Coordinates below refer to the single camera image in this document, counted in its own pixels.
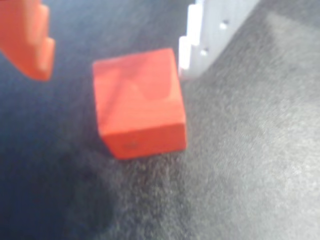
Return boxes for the red cube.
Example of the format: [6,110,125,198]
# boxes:
[91,47,188,161]

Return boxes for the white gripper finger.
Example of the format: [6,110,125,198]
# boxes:
[178,0,261,80]

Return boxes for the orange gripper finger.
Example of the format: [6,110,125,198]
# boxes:
[0,0,56,81]

